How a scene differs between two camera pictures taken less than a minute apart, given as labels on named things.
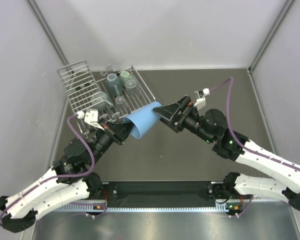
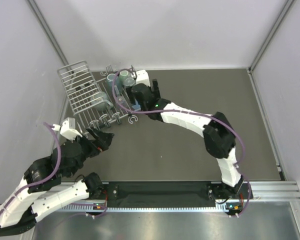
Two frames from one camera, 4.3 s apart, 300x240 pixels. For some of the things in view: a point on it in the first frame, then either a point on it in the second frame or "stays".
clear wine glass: x=120 y=104 stays
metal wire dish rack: x=118 y=92 stays
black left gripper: x=119 y=131 to x=99 y=145
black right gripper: x=168 y=111 to x=154 y=89
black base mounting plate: x=158 y=192 stays
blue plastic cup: x=143 y=121 to x=137 y=107
